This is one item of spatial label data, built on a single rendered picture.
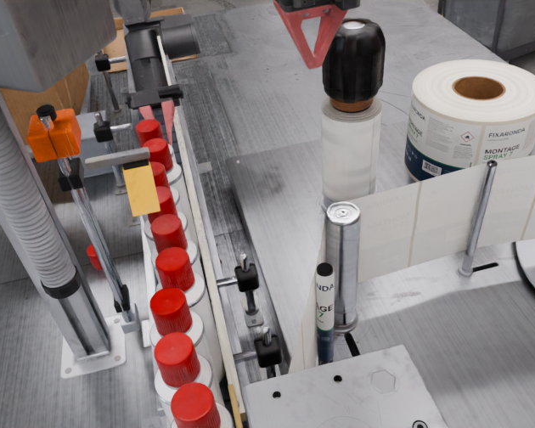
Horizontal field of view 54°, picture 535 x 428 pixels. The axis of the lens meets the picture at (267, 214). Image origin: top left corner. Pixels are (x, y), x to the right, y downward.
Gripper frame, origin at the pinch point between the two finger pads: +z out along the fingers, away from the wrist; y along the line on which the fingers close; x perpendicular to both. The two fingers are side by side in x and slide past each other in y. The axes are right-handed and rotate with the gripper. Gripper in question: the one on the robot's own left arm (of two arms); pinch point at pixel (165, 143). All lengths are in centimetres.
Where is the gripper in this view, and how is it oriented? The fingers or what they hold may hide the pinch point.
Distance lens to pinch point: 96.7
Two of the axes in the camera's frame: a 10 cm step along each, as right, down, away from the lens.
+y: 9.7, -2.3, 1.2
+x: -1.2, -0.1, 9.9
